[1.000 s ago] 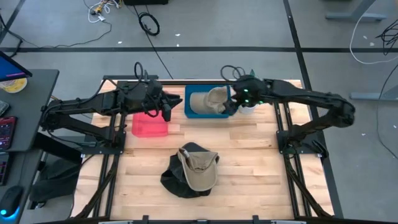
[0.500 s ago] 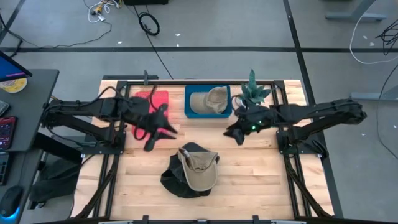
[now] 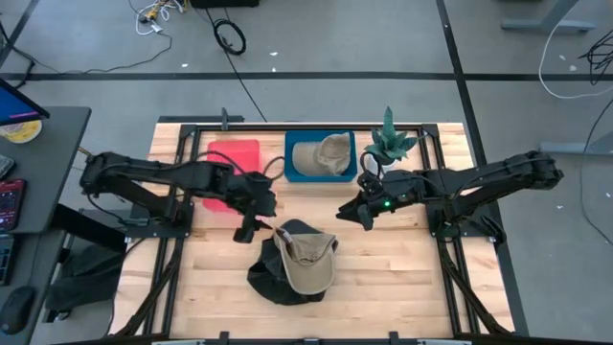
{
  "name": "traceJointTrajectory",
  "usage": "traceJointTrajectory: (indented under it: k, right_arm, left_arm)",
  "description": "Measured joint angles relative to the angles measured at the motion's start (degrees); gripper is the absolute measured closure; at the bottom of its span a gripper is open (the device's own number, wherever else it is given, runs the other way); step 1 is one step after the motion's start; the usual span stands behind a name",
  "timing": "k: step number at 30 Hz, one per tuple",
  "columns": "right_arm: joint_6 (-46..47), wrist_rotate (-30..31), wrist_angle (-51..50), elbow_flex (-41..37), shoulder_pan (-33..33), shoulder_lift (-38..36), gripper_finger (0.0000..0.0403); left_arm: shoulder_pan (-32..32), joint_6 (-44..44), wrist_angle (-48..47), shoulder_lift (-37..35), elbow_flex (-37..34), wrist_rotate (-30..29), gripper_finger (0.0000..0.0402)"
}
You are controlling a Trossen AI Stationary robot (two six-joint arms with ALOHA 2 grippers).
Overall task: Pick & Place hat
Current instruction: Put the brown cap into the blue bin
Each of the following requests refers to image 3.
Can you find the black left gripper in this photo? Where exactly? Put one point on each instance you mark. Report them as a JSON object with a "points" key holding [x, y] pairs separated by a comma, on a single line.
{"points": [[249, 189]]}

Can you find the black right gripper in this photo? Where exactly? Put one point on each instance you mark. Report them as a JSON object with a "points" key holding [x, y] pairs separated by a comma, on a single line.
{"points": [[397, 189]]}

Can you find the red plastic bin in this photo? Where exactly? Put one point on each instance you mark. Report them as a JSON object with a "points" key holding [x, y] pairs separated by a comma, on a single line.
{"points": [[234, 153]]}

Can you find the tan baseball cap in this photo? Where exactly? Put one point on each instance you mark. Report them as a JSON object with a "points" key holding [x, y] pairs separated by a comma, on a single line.
{"points": [[306, 268], [316, 155]]}

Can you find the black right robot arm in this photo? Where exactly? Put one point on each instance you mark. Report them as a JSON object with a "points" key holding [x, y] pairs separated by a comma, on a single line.
{"points": [[503, 175]]}

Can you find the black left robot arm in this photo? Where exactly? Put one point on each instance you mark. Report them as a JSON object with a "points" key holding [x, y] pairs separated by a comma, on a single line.
{"points": [[143, 170]]}

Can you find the blue plastic bin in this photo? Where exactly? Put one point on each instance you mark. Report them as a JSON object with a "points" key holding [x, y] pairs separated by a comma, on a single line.
{"points": [[321, 179]]}

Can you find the snake plant in white pot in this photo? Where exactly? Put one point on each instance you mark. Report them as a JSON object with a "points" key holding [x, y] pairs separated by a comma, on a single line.
{"points": [[388, 144]]}

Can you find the silver aluminium bar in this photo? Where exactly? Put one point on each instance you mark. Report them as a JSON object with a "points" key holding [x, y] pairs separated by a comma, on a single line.
{"points": [[172, 342], [443, 342]]}

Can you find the black bag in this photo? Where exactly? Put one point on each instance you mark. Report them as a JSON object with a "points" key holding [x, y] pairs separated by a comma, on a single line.
{"points": [[86, 278]]}

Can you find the black box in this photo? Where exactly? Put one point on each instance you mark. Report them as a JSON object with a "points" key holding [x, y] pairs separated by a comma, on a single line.
{"points": [[225, 3]]}

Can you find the black desk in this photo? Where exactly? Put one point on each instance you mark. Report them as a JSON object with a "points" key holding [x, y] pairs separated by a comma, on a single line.
{"points": [[52, 167]]}

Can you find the grey desk foot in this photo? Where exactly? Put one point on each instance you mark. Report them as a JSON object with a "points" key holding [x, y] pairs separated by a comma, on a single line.
{"points": [[574, 147], [546, 25]]}

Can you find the yellow round disc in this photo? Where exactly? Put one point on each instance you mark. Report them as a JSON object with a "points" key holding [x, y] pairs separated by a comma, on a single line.
{"points": [[21, 131]]}

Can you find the smartphone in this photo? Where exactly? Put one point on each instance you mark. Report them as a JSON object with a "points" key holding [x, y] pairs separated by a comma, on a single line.
{"points": [[9, 203]]}

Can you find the dark handheld device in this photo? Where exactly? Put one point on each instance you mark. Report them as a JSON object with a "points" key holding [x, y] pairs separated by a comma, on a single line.
{"points": [[5, 165]]}

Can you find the black keyboard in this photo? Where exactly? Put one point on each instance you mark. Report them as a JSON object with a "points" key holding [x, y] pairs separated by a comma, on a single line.
{"points": [[5, 261]]}

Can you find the computer monitor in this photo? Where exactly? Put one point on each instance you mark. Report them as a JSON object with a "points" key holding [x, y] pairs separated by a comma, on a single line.
{"points": [[16, 105]]}

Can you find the black computer mouse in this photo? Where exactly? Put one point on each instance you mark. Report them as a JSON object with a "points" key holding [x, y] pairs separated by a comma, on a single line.
{"points": [[16, 309]]}

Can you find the black aluminium rig frame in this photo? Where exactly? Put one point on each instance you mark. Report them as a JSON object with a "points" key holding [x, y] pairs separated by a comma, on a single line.
{"points": [[311, 127]]}

